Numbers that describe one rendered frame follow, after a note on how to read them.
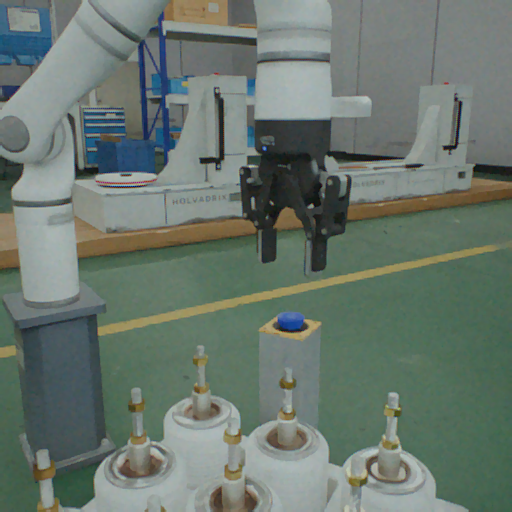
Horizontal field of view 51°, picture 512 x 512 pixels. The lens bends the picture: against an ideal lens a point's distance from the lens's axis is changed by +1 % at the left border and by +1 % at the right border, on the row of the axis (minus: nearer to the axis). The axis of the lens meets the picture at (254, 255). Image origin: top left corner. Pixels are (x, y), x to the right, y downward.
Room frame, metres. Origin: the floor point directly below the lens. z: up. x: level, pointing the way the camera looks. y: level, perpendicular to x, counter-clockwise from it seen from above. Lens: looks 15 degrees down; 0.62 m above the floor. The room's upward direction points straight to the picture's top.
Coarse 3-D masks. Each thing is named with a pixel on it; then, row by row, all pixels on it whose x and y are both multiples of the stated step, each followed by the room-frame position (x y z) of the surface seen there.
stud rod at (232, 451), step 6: (228, 420) 0.44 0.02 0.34; (234, 420) 0.44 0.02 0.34; (228, 426) 0.44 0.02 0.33; (234, 426) 0.44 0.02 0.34; (228, 432) 0.44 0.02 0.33; (234, 432) 0.44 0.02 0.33; (228, 450) 0.44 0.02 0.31; (234, 450) 0.44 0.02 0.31; (228, 456) 0.44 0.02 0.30; (234, 456) 0.44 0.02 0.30; (228, 462) 0.44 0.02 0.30; (234, 462) 0.44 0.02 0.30; (228, 468) 0.44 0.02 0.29; (234, 468) 0.44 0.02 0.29
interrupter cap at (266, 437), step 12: (276, 420) 0.58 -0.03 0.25; (264, 432) 0.55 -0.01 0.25; (276, 432) 0.56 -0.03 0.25; (300, 432) 0.56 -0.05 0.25; (312, 432) 0.56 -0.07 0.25; (264, 444) 0.53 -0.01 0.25; (276, 444) 0.54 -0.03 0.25; (300, 444) 0.53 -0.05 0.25; (312, 444) 0.53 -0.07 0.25; (276, 456) 0.51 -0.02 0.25; (288, 456) 0.51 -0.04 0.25; (300, 456) 0.51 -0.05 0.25
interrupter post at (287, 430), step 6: (282, 420) 0.54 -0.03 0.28; (294, 420) 0.54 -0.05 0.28; (282, 426) 0.54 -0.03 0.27; (288, 426) 0.53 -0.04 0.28; (294, 426) 0.54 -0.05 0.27; (282, 432) 0.53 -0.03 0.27; (288, 432) 0.53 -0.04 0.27; (294, 432) 0.54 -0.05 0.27; (282, 438) 0.53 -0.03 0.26; (288, 438) 0.53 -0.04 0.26; (294, 438) 0.54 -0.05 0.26; (282, 444) 0.53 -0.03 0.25; (288, 444) 0.53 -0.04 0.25
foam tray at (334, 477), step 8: (240, 448) 0.63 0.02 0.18; (240, 456) 0.63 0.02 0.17; (328, 464) 0.60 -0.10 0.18; (328, 472) 0.58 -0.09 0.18; (336, 472) 0.58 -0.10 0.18; (328, 480) 0.57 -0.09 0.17; (336, 480) 0.57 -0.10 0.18; (328, 488) 0.57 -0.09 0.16; (336, 488) 0.55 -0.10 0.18; (328, 496) 0.57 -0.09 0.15; (336, 496) 0.54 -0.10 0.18; (88, 504) 0.53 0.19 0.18; (328, 504) 0.53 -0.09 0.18; (336, 504) 0.52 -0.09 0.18; (440, 504) 0.53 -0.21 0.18; (448, 504) 0.53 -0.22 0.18
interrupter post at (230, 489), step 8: (224, 480) 0.44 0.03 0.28; (240, 480) 0.44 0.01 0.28; (224, 488) 0.44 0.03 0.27; (232, 488) 0.43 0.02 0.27; (240, 488) 0.43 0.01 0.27; (224, 496) 0.44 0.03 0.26; (232, 496) 0.43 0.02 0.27; (240, 496) 0.43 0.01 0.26; (224, 504) 0.44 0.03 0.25; (232, 504) 0.43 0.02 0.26; (240, 504) 0.43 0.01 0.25
